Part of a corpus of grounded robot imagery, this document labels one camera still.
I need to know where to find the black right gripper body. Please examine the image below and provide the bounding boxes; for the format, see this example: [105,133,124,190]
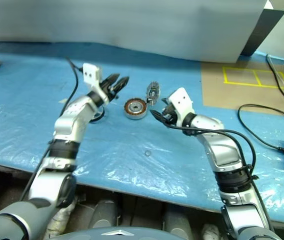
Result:
[162,102,180,126]

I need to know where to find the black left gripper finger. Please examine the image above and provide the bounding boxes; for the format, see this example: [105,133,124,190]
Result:
[114,76,129,93]
[106,73,121,86]

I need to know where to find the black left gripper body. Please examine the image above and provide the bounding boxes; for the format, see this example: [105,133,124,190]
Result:
[99,79,120,101]

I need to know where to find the silver motor stator copper windings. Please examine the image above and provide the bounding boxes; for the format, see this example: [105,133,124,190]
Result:
[123,97,148,120]

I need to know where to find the small metal gear disc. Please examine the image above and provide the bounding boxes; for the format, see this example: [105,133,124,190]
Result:
[145,81,161,105]

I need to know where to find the brown cardboard mat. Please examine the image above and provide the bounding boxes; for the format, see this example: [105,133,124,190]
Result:
[200,53,284,118]

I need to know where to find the large white board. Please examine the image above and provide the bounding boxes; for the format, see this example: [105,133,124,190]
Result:
[0,0,268,64]

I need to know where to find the blue plastic table sheet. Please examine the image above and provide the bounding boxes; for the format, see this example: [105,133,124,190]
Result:
[0,41,284,226]

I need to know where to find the grey rounded robot leg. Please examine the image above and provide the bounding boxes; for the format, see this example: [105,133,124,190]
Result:
[163,211,195,240]
[89,198,119,230]

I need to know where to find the dark grey panel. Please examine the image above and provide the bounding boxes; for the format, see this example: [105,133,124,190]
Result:
[240,9,284,57]

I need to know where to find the white wrapped robot foot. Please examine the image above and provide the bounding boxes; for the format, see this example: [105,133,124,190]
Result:
[44,194,79,238]
[201,223,220,240]

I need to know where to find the grey robot torso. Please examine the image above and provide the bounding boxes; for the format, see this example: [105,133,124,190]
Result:
[64,226,178,240]

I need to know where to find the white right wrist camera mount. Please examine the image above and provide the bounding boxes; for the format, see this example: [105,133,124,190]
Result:
[168,87,195,126]

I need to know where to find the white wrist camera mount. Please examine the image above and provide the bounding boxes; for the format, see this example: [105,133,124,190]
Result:
[82,63,110,105]
[168,87,195,126]

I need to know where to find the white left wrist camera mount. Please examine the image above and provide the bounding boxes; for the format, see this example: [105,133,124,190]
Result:
[82,63,110,105]

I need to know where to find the black adapter power cable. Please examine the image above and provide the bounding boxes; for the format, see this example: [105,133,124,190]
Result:
[237,103,284,154]

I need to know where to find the long black cable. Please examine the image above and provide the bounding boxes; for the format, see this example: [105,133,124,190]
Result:
[266,53,284,113]

